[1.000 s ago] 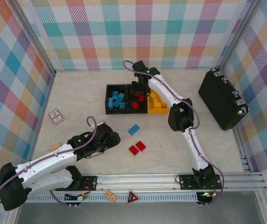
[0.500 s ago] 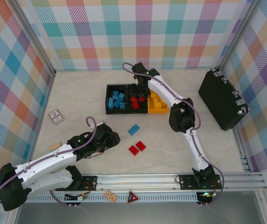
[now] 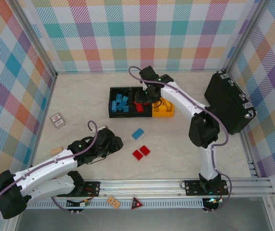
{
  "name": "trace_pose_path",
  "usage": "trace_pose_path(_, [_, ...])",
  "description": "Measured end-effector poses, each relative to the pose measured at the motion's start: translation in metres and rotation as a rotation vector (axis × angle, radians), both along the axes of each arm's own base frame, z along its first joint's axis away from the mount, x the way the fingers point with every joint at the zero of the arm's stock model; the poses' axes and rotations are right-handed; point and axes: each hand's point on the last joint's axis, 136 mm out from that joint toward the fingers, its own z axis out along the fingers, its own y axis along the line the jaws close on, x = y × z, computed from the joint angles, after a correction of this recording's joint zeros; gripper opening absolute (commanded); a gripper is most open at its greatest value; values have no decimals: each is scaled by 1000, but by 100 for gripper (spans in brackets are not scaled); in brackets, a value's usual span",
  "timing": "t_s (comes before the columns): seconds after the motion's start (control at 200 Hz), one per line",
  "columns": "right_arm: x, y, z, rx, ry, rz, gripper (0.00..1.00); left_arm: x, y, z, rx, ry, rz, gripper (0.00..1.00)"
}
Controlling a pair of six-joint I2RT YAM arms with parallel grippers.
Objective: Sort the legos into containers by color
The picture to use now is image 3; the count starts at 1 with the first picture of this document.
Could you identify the small blue lego brick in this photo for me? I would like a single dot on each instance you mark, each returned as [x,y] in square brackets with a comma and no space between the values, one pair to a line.
[126,109]
[125,98]

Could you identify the yellow lego brick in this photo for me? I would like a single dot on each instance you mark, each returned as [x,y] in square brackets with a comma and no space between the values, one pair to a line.
[167,103]
[164,109]

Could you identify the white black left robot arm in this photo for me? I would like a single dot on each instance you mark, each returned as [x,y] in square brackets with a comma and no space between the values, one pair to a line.
[43,166]

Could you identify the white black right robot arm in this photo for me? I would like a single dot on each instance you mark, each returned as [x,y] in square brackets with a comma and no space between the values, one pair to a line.
[180,96]

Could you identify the yellow plastic bin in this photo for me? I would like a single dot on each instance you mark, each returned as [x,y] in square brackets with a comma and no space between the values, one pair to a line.
[162,114]

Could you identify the small wooden block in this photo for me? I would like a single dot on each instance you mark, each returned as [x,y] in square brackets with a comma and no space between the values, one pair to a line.
[56,151]

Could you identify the playing card box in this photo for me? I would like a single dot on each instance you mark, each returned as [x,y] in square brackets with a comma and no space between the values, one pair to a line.
[58,120]

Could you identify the orange paper tag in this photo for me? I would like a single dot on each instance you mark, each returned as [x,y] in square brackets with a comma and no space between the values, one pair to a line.
[113,201]

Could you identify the red triangle sticker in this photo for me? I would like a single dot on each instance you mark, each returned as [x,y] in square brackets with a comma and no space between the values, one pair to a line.
[136,204]

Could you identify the black hard case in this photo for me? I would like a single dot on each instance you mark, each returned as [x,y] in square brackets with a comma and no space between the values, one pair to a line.
[226,103]

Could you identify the grey metal panel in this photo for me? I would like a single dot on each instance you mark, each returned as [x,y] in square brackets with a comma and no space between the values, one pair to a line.
[152,221]

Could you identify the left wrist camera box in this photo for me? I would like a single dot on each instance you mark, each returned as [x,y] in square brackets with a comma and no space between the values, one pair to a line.
[105,134]

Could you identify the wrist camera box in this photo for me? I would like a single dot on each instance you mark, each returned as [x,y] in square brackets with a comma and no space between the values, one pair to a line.
[149,73]
[105,134]

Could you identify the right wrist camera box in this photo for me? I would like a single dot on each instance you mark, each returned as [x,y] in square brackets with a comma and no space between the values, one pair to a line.
[149,73]

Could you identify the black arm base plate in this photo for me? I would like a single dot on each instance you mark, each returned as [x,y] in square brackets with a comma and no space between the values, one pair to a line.
[91,187]
[191,187]

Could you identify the aluminium mounting rail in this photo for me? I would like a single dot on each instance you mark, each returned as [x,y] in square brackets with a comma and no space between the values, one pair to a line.
[140,187]

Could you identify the aluminium frame post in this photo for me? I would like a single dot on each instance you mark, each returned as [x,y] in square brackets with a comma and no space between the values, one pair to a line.
[36,38]
[246,36]

